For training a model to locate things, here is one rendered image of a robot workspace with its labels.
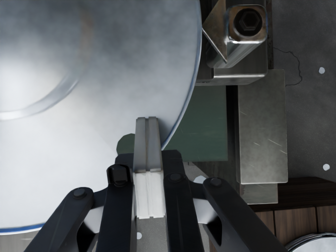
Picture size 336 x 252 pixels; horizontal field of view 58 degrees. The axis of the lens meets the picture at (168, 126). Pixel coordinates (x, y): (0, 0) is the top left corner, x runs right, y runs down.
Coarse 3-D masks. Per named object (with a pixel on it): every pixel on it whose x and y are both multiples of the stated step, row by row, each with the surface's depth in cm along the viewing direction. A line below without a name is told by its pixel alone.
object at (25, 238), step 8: (24, 232) 22; (32, 232) 22; (0, 240) 22; (8, 240) 22; (16, 240) 22; (24, 240) 22; (0, 248) 22; (8, 248) 22; (16, 248) 22; (24, 248) 22
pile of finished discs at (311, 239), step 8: (320, 232) 67; (328, 232) 66; (296, 240) 65; (304, 240) 64; (312, 240) 63; (320, 240) 64; (328, 240) 64; (288, 248) 64; (296, 248) 63; (304, 248) 64; (312, 248) 64; (320, 248) 64; (328, 248) 64
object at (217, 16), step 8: (224, 0) 22; (216, 8) 22; (224, 8) 22; (208, 16) 22; (216, 16) 22; (208, 24) 22; (216, 24) 22; (208, 32) 22; (216, 32) 22; (224, 32) 22; (208, 40) 22; (216, 40) 22; (224, 40) 22; (216, 48) 22; (224, 48) 22; (224, 56) 22
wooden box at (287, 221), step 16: (288, 192) 82; (304, 192) 80; (320, 192) 79; (256, 208) 69; (272, 208) 68; (288, 208) 67; (304, 208) 67; (320, 208) 67; (272, 224) 66; (288, 224) 66; (304, 224) 67; (320, 224) 67; (288, 240) 66
